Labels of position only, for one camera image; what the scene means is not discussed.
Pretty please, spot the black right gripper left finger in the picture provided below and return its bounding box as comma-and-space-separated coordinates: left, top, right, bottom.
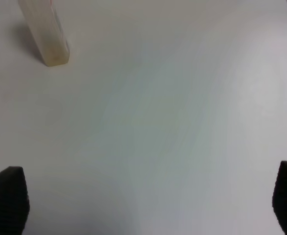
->
0, 166, 30, 235

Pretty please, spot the pink label drink bottle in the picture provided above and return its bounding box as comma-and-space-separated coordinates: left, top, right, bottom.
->
18, 0, 69, 67

